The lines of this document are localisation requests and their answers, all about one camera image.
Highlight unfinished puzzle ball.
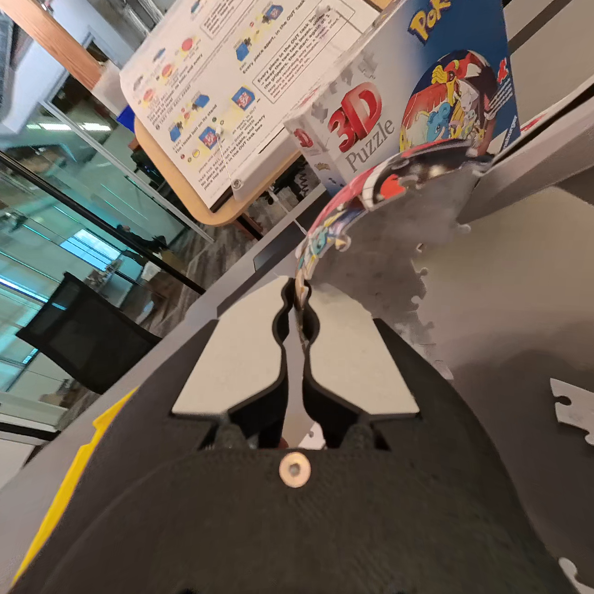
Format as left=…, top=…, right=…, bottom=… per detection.
left=293, top=139, right=495, bottom=379

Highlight yellow plastic bin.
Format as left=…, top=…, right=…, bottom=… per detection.
left=11, top=387, right=140, bottom=590

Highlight scattered loose white puzzle pieces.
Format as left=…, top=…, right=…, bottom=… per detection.
left=302, top=359, right=594, bottom=594

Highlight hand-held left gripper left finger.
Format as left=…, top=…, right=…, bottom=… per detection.
left=172, top=276, right=294, bottom=448

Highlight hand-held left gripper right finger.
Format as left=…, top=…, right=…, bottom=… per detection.
left=303, top=284, right=421, bottom=450

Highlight black mesh office chair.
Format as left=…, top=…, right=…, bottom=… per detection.
left=16, top=271, right=162, bottom=395

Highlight brown wooden pillar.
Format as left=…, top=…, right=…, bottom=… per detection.
left=0, top=0, right=104, bottom=90

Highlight blue puzzle box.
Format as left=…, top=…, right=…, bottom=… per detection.
left=283, top=0, right=519, bottom=198

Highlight white instruction sheet holder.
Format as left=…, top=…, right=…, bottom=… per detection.
left=120, top=0, right=395, bottom=207

